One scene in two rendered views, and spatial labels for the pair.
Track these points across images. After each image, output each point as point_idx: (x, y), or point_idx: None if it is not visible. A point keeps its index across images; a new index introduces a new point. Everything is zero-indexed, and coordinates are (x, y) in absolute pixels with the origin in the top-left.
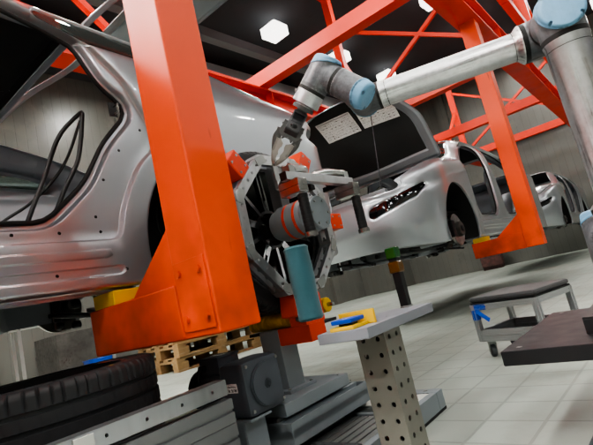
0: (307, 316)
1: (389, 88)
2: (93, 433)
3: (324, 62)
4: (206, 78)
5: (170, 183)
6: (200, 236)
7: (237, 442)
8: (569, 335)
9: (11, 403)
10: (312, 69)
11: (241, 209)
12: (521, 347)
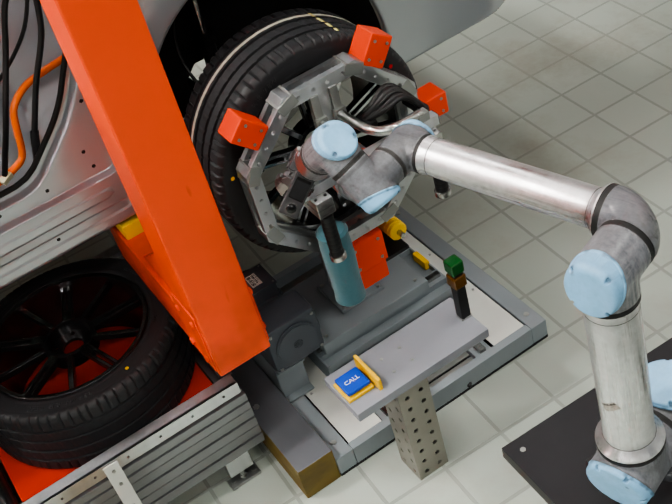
0: (341, 303)
1: (430, 172)
2: (118, 459)
3: (325, 158)
4: (175, 118)
5: (152, 238)
6: (189, 306)
7: (253, 421)
8: (579, 456)
9: (52, 423)
10: (312, 155)
11: (256, 194)
12: (522, 452)
